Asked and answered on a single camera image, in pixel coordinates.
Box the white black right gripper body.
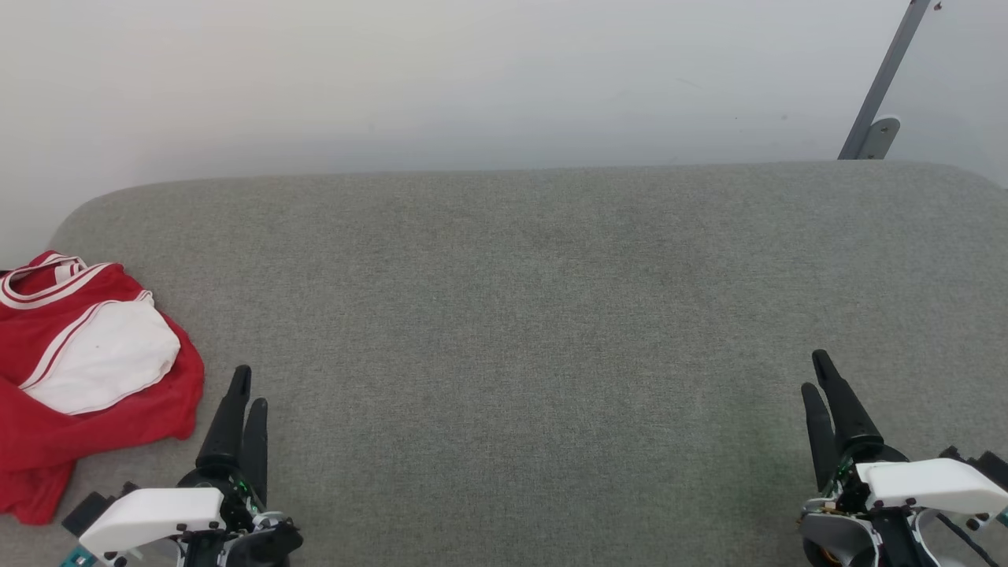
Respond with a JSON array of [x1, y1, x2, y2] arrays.
[[799, 443, 1008, 567]]

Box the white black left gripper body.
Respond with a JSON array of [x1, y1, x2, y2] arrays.
[[60, 467, 305, 567]]

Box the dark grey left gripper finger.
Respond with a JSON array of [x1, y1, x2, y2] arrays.
[[239, 398, 269, 507], [195, 365, 253, 475]]

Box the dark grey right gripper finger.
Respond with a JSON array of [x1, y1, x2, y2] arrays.
[[801, 382, 839, 495], [812, 349, 885, 459]]

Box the red and white garment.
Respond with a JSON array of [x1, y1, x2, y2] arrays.
[[0, 250, 206, 525]]

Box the grey fabric sofa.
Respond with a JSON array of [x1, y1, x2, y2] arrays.
[[0, 161, 1008, 567]]

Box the grey metal pole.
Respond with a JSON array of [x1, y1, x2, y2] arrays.
[[838, 0, 935, 161]]

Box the thin black cable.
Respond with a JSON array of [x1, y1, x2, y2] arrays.
[[936, 512, 987, 567]]

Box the grey metal wall bracket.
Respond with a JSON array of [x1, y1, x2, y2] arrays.
[[858, 116, 902, 161]]

